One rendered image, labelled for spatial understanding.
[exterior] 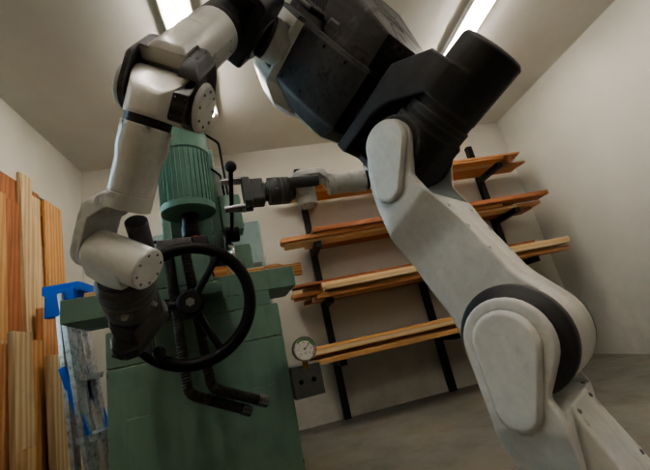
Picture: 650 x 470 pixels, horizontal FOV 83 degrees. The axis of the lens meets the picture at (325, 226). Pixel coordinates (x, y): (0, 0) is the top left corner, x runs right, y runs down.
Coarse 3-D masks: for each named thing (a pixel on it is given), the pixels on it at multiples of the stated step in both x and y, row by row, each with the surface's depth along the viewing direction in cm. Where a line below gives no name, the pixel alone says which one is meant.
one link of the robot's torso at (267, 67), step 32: (320, 0) 73; (352, 0) 67; (288, 32) 73; (320, 32) 70; (352, 32) 67; (384, 32) 64; (256, 64) 82; (288, 64) 75; (320, 64) 70; (352, 64) 66; (384, 64) 68; (288, 96) 77; (320, 96) 71; (352, 96) 68; (320, 128) 73
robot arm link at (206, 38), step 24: (192, 24) 57; (216, 24) 61; (144, 48) 54; (168, 48) 53; (192, 48) 55; (216, 48) 60; (120, 72) 53; (192, 72) 53; (216, 72) 58; (120, 96) 54; (192, 96) 53; (192, 120) 54
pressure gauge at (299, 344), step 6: (294, 342) 96; (300, 342) 97; (306, 342) 97; (312, 342) 97; (294, 348) 96; (300, 348) 96; (306, 348) 96; (312, 348) 97; (294, 354) 95; (300, 354) 96; (306, 354) 96; (312, 354) 96; (300, 360) 95; (306, 360) 95; (306, 366) 97
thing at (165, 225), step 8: (208, 152) 153; (216, 184) 149; (216, 192) 148; (216, 200) 147; (216, 208) 145; (216, 216) 144; (168, 224) 139; (216, 224) 143; (168, 232) 138; (216, 232) 142; (216, 240) 141; (224, 248) 141; (224, 264) 139
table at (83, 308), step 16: (256, 272) 106; (272, 272) 107; (288, 272) 109; (208, 288) 92; (224, 288) 102; (240, 288) 104; (256, 288) 105; (272, 288) 106; (288, 288) 112; (64, 304) 92; (80, 304) 92; (96, 304) 93; (64, 320) 90; (80, 320) 91; (96, 320) 95
